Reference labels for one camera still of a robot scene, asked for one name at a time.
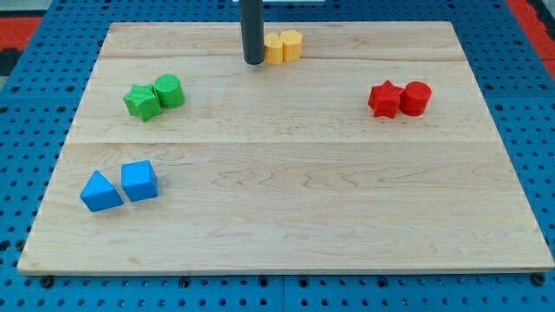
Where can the red star block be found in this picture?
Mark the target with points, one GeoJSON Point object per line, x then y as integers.
{"type": "Point", "coordinates": [385, 99]}

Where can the red cylinder block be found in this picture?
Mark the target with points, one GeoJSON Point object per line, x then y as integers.
{"type": "Point", "coordinates": [415, 98]}

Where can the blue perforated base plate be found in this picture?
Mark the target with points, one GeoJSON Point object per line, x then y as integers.
{"type": "Point", "coordinates": [41, 96]}

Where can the yellow hexagon block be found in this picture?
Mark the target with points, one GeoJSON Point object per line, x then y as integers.
{"type": "Point", "coordinates": [292, 42]}

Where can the green cylinder block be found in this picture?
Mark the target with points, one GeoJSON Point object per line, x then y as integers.
{"type": "Point", "coordinates": [169, 91]}

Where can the blue cube block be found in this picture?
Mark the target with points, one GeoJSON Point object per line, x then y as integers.
{"type": "Point", "coordinates": [139, 180]}

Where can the light wooden board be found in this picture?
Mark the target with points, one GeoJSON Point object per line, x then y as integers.
{"type": "Point", "coordinates": [284, 169]}

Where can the blue triangle block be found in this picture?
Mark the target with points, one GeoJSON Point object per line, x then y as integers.
{"type": "Point", "coordinates": [99, 194]}

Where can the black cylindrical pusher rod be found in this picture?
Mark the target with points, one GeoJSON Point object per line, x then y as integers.
{"type": "Point", "coordinates": [252, 30]}

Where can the green star block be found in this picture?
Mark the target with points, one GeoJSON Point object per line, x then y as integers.
{"type": "Point", "coordinates": [142, 102]}

